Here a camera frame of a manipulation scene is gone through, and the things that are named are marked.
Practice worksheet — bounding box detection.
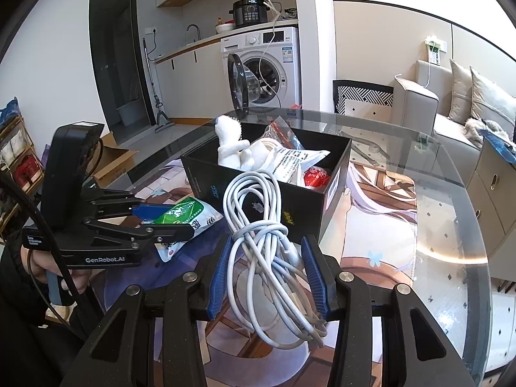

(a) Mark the white cable bundle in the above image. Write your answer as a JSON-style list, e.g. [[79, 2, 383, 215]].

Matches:
[[223, 170, 329, 349]]

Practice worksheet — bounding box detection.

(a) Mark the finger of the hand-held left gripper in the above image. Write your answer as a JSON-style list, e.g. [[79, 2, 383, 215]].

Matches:
[[82, 217, 195, 251], [83, 185, 171, 220]]

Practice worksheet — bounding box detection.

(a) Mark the brown cardboard box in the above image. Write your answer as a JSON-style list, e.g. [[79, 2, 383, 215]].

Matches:
[[92, 130, 140, 188]]

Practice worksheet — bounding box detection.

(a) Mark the red white plastic bag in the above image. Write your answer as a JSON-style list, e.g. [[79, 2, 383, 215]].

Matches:
[[300, 165, 335, 188]]

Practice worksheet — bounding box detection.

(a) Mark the white kitchen base cabinet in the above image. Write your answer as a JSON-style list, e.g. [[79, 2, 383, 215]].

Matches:
[[155, 44, 223, 120]]

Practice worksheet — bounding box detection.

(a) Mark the blue packet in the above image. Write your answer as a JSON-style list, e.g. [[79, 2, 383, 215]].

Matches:
[[481, 127, 516, 158]]

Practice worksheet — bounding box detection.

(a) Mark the grey sofa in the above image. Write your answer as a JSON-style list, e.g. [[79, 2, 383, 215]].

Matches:
[[393, 60, 516, 158]]

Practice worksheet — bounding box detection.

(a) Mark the green white tissue packet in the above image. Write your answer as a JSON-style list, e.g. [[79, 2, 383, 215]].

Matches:
[[150, 195, 224, 263]]

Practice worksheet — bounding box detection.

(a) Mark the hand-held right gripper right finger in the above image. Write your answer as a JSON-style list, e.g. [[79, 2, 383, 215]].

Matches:
[[300, 234, 472, 387]]

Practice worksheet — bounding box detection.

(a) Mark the grey cushion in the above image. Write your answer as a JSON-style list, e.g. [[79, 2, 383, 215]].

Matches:
[[468, 65, 516, 130]]

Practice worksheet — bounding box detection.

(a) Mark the printed desk mat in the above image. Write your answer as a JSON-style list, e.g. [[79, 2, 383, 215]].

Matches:
[[91, 155, 418, 387]]

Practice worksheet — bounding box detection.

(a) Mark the white washing machine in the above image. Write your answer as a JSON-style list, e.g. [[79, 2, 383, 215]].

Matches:
[[220, 27, 302, 115]]

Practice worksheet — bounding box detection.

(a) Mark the white printed plastic packet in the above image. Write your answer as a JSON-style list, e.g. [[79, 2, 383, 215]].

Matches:
[[262, 147, 330, 188]]

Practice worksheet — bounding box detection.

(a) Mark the black pressure cooker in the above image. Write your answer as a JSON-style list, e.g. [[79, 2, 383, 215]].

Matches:
[[229, 0, 270, 29]]

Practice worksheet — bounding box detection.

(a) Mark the beige sideboard cabinet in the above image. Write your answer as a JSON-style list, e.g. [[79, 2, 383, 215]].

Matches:
[[465, 133, 516, 259]]

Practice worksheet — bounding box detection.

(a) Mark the white plush toy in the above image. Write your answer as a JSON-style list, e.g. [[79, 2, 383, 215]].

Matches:
[[213, 115, 269, 171]]

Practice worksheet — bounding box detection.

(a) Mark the grey bin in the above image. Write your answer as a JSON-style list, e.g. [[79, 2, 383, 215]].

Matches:
[[117, 103, 143, 127]]

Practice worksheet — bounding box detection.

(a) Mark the beige cushion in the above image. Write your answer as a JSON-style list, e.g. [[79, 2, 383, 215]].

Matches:
[[447, 59, 475, 124]]

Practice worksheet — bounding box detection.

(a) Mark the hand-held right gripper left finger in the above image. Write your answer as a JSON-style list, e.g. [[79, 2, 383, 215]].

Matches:
[[70, 233, 235, 387]]

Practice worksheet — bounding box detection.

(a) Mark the dark door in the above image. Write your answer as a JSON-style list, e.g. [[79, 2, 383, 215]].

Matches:
[[89, 0, 156, 128]]

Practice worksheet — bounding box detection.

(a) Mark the grey furry cloth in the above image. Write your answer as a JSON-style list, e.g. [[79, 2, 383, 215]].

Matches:
[[463, 118, 504, 143]]

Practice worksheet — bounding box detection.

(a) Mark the clear plastic bag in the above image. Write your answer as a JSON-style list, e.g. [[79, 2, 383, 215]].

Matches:
[[264, 117, 305, 152]]

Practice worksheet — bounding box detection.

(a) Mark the floor mop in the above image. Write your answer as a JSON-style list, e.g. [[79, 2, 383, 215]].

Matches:
[[142, 37, 172, 134]]

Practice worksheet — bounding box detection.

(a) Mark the black cardboard box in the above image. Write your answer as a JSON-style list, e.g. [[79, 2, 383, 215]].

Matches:
[[180, 121, 352, 246]]

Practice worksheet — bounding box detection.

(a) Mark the person's left hand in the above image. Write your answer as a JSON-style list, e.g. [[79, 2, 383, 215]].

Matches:
[[26, 247, 93, 296]]

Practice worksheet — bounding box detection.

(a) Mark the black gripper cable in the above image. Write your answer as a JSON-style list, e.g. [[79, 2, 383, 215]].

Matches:
[[0, 171, 106, 336]]

